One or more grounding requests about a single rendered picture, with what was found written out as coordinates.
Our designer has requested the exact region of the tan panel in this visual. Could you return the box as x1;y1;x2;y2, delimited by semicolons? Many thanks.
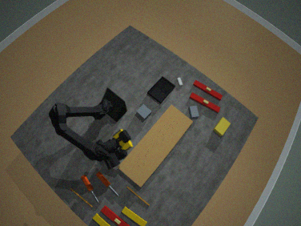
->
118;104;193;187

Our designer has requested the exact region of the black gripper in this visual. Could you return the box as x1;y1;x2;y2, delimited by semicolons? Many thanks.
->
107;130;131;151

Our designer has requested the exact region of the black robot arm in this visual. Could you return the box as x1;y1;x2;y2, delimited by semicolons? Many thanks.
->
49;97;127;169

